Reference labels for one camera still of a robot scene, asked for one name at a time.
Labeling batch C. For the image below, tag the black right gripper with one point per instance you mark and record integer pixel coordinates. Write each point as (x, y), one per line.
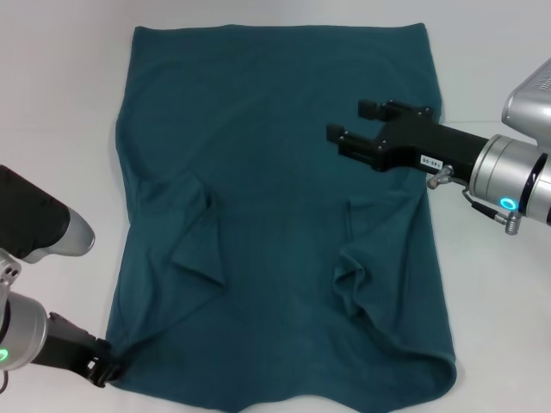
(430, 142)

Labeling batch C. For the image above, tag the blue shirt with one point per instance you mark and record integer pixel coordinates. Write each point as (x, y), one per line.
(280, 150)

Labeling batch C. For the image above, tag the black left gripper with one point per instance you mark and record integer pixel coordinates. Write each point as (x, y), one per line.
(69, 348)

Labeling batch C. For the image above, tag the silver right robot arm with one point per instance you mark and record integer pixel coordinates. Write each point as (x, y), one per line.
(512, 172)

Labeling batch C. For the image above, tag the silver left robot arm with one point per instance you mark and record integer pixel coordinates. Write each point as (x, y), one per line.
(26, 215)

